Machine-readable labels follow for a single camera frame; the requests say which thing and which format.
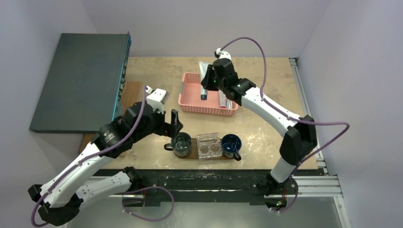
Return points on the oval dark wooden tray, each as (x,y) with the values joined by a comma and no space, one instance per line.
(194,153)

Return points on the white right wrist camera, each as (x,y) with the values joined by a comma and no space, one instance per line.
(222,54)

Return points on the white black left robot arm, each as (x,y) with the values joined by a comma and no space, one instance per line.
(63,197)

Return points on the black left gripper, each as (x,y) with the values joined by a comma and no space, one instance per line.
(167,128)

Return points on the pink perforated plastic basket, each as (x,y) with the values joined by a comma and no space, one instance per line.
(190,98)

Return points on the clear crystal toothbrush holder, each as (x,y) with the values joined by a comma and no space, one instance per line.
(208,146)

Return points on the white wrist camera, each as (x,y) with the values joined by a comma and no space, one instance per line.
(222,54)
(156,98)

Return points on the dark green grey mug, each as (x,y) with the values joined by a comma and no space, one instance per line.
(181,145)

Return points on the aluminium frame rail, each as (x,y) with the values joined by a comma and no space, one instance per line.
(312,125)

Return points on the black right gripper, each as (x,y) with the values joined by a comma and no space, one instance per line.
(207,78)

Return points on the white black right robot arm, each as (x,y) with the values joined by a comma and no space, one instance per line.
(298,133)

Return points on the white red toothpaste tube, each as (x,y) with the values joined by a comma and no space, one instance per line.
(222,99)

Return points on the light wooden base board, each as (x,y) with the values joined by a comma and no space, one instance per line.
(132,93)

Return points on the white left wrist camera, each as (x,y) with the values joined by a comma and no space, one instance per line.
(156,98)

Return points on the navy blue mug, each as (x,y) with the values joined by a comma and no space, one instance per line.
(231,145)

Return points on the dark grey shelf board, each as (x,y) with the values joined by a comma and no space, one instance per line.
(84,84)

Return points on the white grey toothpaste tube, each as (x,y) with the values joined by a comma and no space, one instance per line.
(203,66)

